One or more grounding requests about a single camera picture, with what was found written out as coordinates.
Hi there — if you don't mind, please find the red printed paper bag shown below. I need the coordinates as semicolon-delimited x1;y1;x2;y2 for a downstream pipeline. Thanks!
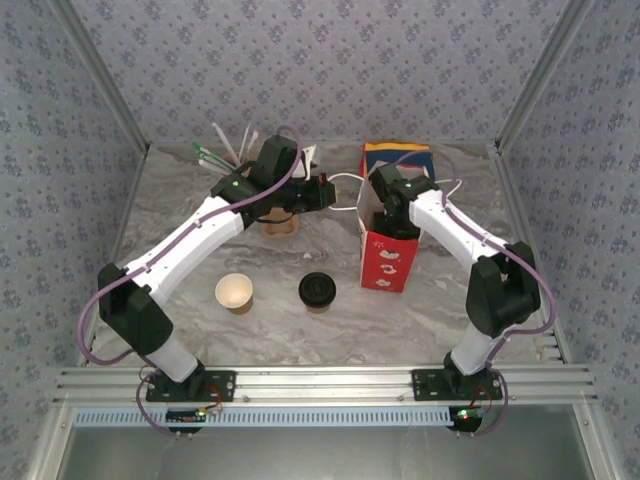
327;149;465;292

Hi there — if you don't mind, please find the black plastic cup lid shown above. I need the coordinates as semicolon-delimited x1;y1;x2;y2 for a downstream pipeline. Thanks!
298;272;337;307

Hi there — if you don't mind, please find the colourful paper napkin stack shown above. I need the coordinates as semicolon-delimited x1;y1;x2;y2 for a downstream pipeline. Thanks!
360;142;435;180

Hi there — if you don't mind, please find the green white wrapped straw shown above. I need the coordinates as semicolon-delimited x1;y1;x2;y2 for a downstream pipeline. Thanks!
197;158;237;177

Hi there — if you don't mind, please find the small circuit board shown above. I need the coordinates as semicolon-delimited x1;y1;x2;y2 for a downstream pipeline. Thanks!
166;407;224;425
448;407;489;425

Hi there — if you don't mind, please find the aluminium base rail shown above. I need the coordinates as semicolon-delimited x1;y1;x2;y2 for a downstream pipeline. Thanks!
52;363;599;407

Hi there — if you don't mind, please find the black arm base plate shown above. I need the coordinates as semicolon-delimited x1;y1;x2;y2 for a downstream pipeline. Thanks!
410;368;504;403
145;368;237;403

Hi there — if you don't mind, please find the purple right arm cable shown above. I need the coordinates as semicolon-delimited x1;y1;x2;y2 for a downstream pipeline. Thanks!
392;149;557;374

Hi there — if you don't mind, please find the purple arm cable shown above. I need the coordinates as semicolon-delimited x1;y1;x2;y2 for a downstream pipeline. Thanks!
79;125;306;366
392;149;557;374

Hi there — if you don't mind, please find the aluminium frame post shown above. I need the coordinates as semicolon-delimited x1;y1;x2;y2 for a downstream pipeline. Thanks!
493;0;599;154

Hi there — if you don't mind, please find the white slotted cable duct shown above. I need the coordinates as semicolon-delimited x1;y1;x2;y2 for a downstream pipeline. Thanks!
72;405;464;428

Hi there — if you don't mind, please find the short purple base cable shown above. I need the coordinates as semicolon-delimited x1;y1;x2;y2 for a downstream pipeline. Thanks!
452;374;510;440
134;377;196;440

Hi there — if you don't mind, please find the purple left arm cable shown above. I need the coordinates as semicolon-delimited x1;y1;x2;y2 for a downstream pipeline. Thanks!
79;125;306;366

